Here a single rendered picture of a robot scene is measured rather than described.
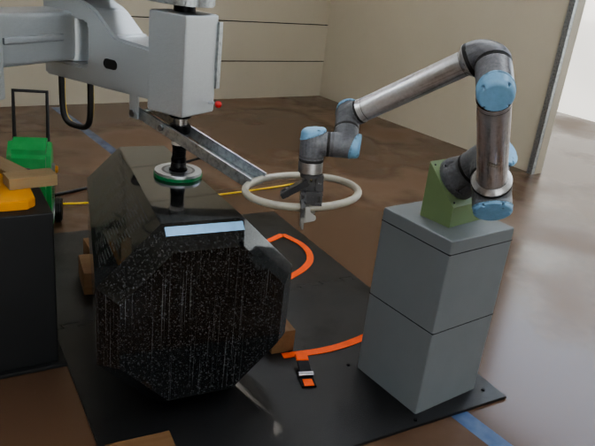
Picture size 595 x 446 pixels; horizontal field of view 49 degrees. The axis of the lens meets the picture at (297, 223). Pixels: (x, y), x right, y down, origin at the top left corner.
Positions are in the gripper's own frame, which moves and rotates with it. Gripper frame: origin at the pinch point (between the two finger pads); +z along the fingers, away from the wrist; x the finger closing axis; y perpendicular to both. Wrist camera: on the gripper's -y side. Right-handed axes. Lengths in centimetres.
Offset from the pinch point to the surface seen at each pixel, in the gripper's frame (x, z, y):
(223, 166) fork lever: 35.9, -10.3, -33.0
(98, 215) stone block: 40, 17, -88
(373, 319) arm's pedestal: 36, 58, 38
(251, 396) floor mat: 11, 86, -16
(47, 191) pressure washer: 161, 48, -155
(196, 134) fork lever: 58, -18, -48
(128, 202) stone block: 32, 7, -72
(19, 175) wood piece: 37, -1, -119
